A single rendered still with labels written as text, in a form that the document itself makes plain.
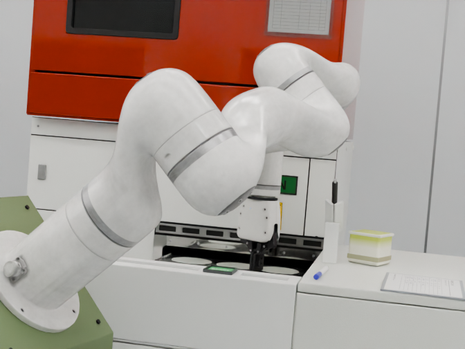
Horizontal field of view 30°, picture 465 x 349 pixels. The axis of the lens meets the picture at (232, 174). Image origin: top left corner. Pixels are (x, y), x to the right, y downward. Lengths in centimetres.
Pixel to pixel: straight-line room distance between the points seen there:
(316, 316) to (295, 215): 65
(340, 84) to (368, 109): 197
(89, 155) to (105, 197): 103
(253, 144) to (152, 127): 16
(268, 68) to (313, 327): 48
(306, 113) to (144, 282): 44
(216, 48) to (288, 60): 61
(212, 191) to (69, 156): 115
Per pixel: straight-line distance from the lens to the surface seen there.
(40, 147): 237
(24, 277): 138
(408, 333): 158
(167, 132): 123
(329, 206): 183
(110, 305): 166
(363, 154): 366
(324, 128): 153
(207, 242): 223
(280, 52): 160
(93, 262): 133
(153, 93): 124
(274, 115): 141
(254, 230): 203
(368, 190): 366
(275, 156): 201
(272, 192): 202
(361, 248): 187
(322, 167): 218
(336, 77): 168
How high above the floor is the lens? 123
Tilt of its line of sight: 3 degrees down
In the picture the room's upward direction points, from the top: 5 degrees clockwise
